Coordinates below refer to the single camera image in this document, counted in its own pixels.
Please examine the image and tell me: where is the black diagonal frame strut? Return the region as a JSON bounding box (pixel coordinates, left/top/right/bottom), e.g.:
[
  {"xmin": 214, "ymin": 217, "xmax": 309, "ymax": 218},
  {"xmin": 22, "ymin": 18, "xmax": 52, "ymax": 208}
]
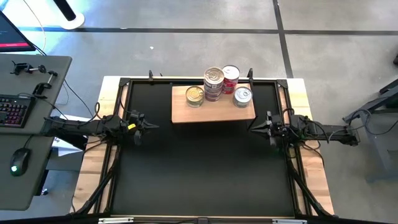
[
  {"xmin": 74, "ymin": 149, "xmax": 123, "ymax": 215},
  {"xmin": 285, "ymin": 149, "xmax": 333, "ymax": 217}
]

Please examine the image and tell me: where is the black computer mouse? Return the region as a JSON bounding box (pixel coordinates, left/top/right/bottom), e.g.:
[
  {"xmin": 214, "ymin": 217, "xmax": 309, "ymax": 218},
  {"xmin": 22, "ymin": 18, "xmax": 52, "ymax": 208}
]
[{"xmin": 9, "ymin": 147, "xmax": 31, "ymax": 178}]

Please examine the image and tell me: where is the black table mat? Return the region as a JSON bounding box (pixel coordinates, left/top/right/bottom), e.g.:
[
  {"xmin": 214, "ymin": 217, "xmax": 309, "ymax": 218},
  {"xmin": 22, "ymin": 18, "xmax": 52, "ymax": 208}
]
[{"xmin": 111, "ymin": 79, "xmax": 295, "ymax": 218}]

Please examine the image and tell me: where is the white round stand base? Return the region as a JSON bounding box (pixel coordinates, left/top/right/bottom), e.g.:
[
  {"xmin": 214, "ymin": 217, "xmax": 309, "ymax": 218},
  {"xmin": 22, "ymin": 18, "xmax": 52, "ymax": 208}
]
[{"xmin": 51, "ymin": 0, "xmax": 85, "ymax": 30}]

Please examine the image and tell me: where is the thin pale cable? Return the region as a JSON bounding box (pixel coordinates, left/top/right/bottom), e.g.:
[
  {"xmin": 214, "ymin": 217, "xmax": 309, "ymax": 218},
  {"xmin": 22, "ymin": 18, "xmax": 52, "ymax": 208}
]
[{"xmin": 23, "ymin": 0, "xmax": 47, "ymax": 52}]

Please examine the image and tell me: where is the green labelled seafood can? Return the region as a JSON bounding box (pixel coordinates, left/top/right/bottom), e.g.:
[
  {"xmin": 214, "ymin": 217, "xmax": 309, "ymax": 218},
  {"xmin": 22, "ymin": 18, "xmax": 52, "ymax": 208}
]
[
  {"xmin": 185, "ymin": 85, "xmax": 205, "ymax": 109},
  {"xmin": 233, "ymin": 86, "xmax": 253, "ymax": 109}
]

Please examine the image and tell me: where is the black cable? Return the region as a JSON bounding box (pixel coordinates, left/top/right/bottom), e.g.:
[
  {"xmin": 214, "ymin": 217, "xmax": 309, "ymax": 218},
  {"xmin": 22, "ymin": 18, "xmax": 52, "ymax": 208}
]
[
  {"xmin": 79, "ymin": 101, "xmax": 101, "ymax": 127},
  {"xmin": 328, "ymin": 123, "xmax": 355, "ymax": 144},
  {"xmin": 281, "ymin": 107, "xmax": 295, "ymax": 121}
]

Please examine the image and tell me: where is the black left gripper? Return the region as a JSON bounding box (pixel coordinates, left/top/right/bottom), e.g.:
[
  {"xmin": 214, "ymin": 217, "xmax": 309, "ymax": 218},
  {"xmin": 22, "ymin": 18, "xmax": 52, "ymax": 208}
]
[{"xmin": 127, "ymin": 110, "xmax": 160, "ymax": 138}]

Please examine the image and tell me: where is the silver aluminium bar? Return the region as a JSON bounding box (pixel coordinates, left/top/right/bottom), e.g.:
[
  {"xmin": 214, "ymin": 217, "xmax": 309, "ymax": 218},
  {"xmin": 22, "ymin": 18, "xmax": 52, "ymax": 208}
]
[
  {"xmin": 272, "ymin": 218, "xmax": 308, "ymax": 224},
  {"xmin": 98, "ymin": 217, "xmax": 134, "ymax": 224}
]

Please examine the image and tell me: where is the dark screen with red bar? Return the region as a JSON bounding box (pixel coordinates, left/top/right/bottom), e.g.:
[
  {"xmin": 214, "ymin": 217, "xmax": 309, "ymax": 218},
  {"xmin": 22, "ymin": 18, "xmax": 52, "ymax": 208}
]
[{"xmin": 0, "ymin": 11, "xmax": 37, "ymax": 53}]

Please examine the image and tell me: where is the grey side desk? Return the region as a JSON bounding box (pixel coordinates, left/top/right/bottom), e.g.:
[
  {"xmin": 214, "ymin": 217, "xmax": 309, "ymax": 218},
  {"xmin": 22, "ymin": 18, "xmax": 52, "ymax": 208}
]
[
  {"xmin": 0, "ymin": 133, "xmax": 56, "ymax": 212},
  {"xmin": 0, "ymin": 53, "xmax": 73, "ymax": 135}
]

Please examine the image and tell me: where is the black backlit keyboard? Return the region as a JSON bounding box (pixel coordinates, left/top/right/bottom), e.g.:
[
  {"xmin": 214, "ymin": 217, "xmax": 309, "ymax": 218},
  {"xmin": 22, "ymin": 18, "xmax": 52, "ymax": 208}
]
[{"xmin": 0, "ymin": 95, "xmax": 35, "ymax": 129}]

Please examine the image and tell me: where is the black table frame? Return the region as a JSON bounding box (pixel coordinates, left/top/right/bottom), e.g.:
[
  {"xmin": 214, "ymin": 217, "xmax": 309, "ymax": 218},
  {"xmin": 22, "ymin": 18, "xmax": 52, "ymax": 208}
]
[{"xmin": 105, "ymin": 76, "xmax": 301, "ymax": 218}]

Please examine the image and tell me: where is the black stand pole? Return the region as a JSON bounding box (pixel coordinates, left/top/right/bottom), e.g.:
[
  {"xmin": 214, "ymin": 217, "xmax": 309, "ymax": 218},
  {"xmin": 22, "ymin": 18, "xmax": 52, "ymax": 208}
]
[{"xmin": 51, "ymin": 0, "xmax": 77, "ymax": 22}]

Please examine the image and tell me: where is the grey metal stand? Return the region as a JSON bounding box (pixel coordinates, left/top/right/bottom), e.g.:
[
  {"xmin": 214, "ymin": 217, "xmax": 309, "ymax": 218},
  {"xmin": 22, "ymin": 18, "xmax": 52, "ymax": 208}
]
[{"xmin": 341, "ymin": 79, "xmax": 398, "ymax": 184}]

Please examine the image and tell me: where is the black clamp bracket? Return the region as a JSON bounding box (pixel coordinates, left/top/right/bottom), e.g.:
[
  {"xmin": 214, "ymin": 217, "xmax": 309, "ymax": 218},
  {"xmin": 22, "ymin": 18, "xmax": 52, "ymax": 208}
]
[
  {"xmin": 11, "ymin": 60, "xmax": 58, "ymax": 77},
  {"xmin": 32, "ymin": 81, "xmax": 52, "ymax": 96}
]

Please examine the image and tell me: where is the striped label seafood can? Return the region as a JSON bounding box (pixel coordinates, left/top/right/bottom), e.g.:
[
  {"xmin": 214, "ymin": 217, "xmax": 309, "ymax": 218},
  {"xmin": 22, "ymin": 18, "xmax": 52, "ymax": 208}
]
[{"xmin": 203, "ymin": 66, "xmax": 225, "ymax": 90}]

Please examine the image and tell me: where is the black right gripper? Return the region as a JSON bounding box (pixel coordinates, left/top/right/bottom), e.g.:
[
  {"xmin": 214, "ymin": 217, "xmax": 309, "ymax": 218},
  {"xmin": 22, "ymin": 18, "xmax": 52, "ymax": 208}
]
[{"xmin": 250, "ymin": 111, "xmax": 290, "ymax": 146}]

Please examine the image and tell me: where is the wooden shelf with black legs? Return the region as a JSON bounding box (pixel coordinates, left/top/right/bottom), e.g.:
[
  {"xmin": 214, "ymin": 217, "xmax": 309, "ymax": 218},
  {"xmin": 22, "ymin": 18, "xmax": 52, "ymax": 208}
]
[{"xmin": 170, "ymin": 83, "xmax": 257, "ymax": 124}]

